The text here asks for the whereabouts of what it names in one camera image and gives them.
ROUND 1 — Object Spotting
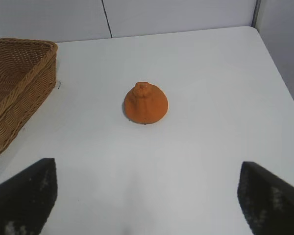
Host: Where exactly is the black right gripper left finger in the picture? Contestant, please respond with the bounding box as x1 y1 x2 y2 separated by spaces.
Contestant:
0 158 58 235

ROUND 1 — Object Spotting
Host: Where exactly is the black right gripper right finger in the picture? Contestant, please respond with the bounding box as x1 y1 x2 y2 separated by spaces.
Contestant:
237 161 294 235

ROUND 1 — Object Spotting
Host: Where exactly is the brown woven wicker basket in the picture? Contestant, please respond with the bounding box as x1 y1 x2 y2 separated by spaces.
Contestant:
0 38 58 159

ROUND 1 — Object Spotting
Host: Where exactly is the orange swirl bread toy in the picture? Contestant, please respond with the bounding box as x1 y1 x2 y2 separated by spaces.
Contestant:
123 82 169 125

